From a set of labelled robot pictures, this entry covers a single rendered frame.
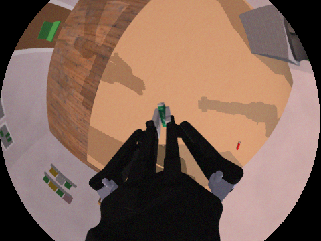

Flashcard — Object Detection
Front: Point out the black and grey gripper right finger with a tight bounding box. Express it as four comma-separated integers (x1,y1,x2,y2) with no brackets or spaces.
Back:
160,106,243,212

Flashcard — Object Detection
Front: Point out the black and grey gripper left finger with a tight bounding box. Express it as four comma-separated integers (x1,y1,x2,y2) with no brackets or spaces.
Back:
89,108,161,210

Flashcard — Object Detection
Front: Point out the green aa battery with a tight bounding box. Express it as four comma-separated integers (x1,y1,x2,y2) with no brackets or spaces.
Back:
157,102,166,127

